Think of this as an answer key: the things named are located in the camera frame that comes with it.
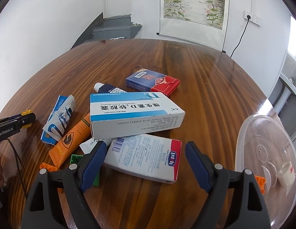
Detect blue white medicine box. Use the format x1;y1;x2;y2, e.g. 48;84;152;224
90;92;186;140

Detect orange tube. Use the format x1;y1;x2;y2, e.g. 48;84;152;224
49;112;91;168

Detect grey stairs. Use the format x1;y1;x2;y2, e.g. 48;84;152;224
92;14;142;41

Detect wall scroll painting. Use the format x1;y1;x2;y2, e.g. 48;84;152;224
157;0;228;53

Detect small white red carton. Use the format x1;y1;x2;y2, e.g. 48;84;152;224
277;161;296;189

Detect orange toy brick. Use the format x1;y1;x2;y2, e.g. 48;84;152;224
40;162;63;194
254;175;266;195

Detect white box red blue label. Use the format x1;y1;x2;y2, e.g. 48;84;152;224
104;134;182;184

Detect black wall cable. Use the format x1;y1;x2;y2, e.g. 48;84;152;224
230;17;251;58

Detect wooden desktop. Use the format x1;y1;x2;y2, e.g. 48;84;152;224
0;38;296;229

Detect white pipe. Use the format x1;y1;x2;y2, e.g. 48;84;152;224
273;73;296;115

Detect dark blue tube white cap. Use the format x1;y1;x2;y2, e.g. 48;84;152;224
94;82;128;94

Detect blue white packet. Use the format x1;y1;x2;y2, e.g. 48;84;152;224
40;95;76;146

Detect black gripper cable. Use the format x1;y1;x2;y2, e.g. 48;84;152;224
6;137;28;199

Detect clear plastic container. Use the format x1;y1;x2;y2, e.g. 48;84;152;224
234;114;296;229

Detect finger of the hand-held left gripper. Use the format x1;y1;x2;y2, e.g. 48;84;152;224
5;113;36;129

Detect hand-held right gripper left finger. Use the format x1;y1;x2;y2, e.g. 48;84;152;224
21;140;108;229

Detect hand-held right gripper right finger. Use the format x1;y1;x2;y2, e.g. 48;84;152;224
185;141;275;229

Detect green toy brick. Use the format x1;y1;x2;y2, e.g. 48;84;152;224
70;154;101;187

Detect yellow toy brick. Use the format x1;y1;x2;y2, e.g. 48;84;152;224
21;110;34;127

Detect red blue card box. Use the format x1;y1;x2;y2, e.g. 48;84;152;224
125;68;181;97

